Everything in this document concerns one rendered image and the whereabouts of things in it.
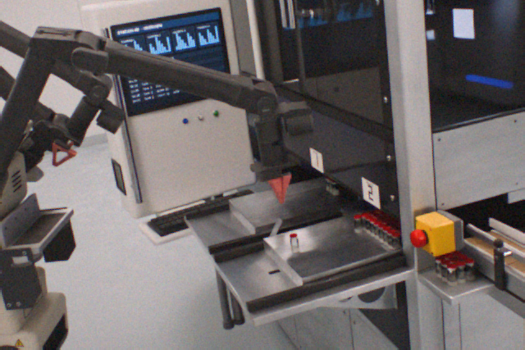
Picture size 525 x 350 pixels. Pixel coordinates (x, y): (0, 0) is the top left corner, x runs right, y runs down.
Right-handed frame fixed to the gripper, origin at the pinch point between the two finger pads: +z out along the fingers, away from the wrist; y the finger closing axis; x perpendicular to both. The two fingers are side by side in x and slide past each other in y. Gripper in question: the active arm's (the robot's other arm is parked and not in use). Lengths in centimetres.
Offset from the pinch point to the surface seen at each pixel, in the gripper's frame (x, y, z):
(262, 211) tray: 46, 8, 21
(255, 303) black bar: -7.3, -12.3, 19.2
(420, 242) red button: -19.1, 23.4, 10.8
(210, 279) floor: 183, 9, 108
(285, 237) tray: 20.4, 5.8, 19.1
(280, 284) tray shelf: 1.2, -3.3, 21.3
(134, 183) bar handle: 80, -25, 12
